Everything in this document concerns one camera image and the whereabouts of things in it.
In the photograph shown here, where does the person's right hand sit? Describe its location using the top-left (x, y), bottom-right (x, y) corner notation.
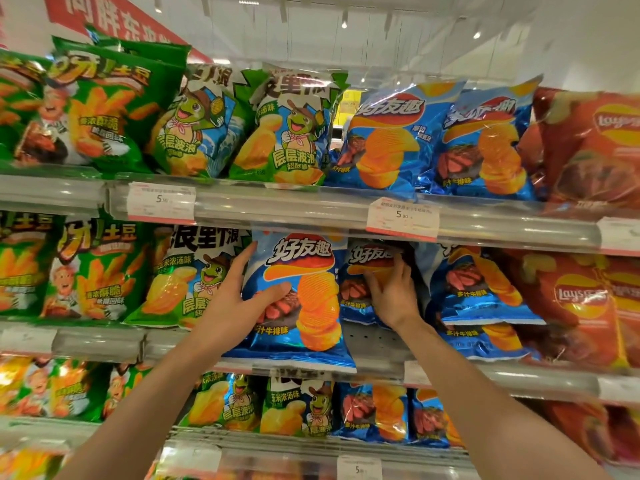
top-left (363, 254), bottom-right (423, 335)

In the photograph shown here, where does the person's left hand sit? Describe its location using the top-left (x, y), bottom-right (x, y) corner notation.
top-left (192, 241), bottom-right (293, 355)

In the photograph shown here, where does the green chicken snack packet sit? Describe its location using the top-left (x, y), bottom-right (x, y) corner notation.
top-left (0, 210), bottom-right (63, 318)
top-left (39, 217), bottom-right (156, 323)

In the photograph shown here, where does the person's left forearm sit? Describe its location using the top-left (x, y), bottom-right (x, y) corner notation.
top-left (55, 334), bottom-right (231, 480)

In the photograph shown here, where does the person's right forearm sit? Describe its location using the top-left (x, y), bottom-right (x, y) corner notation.
top-left (395, 317), bottom-right (613, 480)

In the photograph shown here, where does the red hanging sign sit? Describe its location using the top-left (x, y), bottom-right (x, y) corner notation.
top-left (42, 0), bottom-right (213, 63)

